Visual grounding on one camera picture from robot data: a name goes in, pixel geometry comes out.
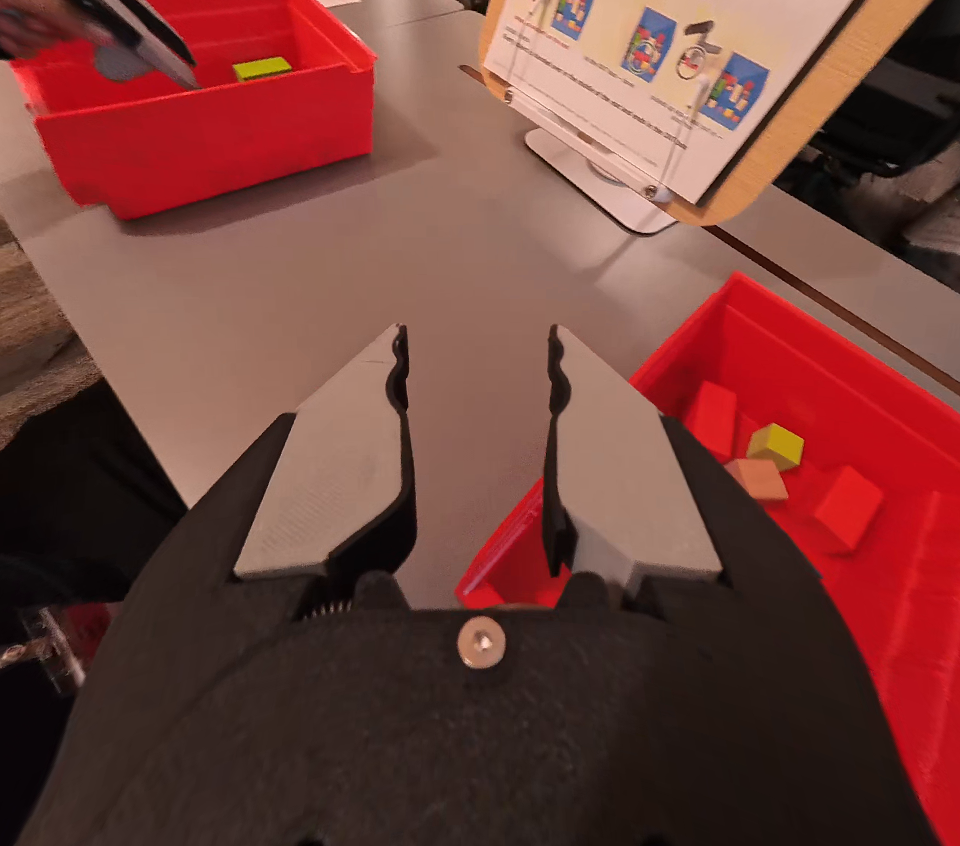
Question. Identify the red wooden cube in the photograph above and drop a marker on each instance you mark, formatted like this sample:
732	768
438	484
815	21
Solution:
847	508

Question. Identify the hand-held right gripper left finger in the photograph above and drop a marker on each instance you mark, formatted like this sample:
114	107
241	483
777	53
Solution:
334	478

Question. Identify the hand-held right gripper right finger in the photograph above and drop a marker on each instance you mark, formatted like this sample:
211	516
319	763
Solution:
630	486

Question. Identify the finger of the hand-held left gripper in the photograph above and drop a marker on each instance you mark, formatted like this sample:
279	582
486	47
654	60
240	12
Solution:
124	64
161	55

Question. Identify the person's left hand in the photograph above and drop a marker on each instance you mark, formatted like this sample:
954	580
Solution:
30	21

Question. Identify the natural wooden cube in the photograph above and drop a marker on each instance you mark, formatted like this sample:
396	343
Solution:
757	480

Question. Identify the red plastic bin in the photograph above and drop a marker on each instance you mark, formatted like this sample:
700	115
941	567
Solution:
225	141
900	636

